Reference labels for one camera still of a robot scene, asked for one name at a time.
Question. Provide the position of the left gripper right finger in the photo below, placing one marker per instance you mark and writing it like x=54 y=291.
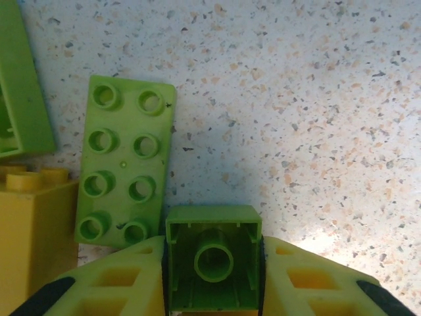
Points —
x=276 y=283

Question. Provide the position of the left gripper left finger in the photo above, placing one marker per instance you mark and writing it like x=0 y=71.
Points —
x=148 y=279

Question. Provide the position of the green two-by-two lego brick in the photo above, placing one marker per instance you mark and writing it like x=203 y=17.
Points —
x=213 y=263

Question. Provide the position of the yellow lego brick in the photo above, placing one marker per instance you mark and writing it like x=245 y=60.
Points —
x=33 y=230

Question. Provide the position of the green two-by-four lego brick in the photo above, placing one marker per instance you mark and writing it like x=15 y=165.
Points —
x=125 y=148

